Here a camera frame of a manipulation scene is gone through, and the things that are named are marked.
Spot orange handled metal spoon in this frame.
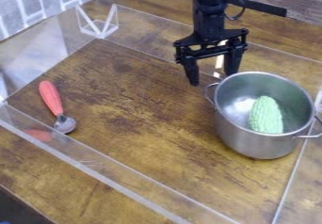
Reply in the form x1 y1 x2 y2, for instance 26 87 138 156
39 81 76 134

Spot green knitted object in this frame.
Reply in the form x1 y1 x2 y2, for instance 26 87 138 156
249 96 284 135

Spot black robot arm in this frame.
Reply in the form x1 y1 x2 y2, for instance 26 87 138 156
174 0 249 86

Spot clear acrylic corner bracket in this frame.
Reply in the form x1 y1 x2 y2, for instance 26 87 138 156
75 5 118 39

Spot black strip on wall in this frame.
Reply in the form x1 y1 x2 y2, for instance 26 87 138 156
229 0 288 17

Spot clear acrylic enclosure wall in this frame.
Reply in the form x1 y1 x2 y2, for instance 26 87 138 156
0 104 239 224

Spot silver metal pot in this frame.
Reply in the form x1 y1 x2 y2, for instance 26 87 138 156
205 72 322 159

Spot black cable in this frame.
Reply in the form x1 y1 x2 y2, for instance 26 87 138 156
223 5 247 23

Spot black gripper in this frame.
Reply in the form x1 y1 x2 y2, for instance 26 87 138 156
174 6 249 87

